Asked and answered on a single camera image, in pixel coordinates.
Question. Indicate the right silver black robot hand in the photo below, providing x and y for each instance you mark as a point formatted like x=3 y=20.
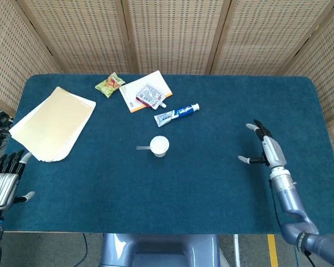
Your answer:
x=274 y=153

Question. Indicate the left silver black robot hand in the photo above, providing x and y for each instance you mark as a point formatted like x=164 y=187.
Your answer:
x=1 y=189

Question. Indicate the transparent plastic straw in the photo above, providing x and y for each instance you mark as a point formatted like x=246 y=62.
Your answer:
x=143 y=148

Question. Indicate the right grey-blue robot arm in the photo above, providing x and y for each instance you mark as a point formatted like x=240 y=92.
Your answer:
x=288 y=192

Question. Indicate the white paper cup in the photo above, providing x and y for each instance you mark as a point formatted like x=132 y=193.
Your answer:
x=160 y=146

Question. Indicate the blue felt table cover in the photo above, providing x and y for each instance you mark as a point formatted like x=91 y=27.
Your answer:
x=211 y=180

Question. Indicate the cream paper stack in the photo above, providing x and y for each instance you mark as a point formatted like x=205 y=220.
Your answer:
x=50 y=122

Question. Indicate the white table leg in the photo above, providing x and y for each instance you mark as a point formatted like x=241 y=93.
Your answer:
x=236 y=250

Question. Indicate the blue white toothpaste tube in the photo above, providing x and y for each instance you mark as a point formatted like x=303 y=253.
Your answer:
x=172 y=114

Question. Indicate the white red spouted pouch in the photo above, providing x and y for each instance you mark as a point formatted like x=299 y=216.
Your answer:
x=149 y=94

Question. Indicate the white booklet with orange edge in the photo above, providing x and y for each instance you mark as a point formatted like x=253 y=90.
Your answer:
x=156 y=79

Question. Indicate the grey-blue robot torso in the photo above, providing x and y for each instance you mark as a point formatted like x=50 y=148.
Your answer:
x=161 y=250

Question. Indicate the green snack packet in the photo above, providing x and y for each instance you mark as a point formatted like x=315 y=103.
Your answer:
x=110 y=84

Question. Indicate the woven bamboo folding screen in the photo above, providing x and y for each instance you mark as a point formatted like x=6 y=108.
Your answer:
x=172 y=36

